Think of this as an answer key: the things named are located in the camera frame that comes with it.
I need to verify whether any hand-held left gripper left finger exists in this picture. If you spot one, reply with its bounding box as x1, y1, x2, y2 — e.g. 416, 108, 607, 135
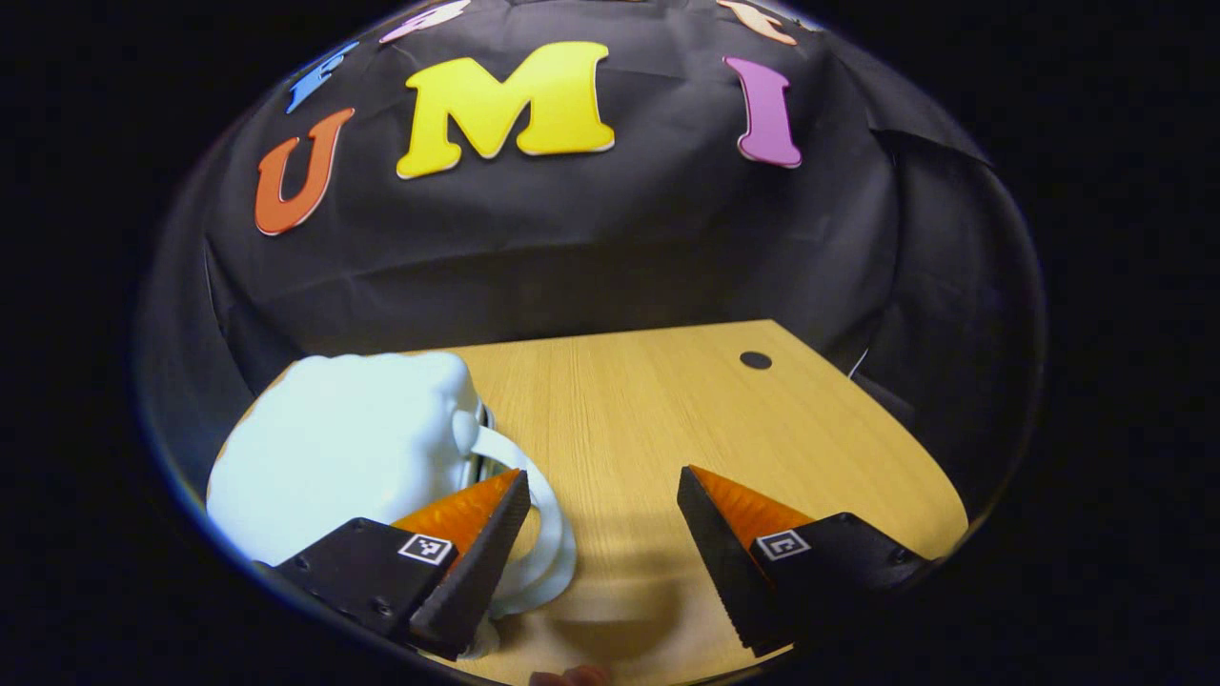
270, 467, 533, 662

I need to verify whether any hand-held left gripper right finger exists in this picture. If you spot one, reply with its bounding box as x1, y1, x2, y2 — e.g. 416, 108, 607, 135
676, 464, 933, 659

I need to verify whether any light blue suitcase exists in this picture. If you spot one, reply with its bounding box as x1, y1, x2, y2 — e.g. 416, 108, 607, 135
205, 352, 579, 660

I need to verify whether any black backdrop cloth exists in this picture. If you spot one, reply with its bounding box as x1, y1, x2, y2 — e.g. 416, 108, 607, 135
138, 0, 1047, 515

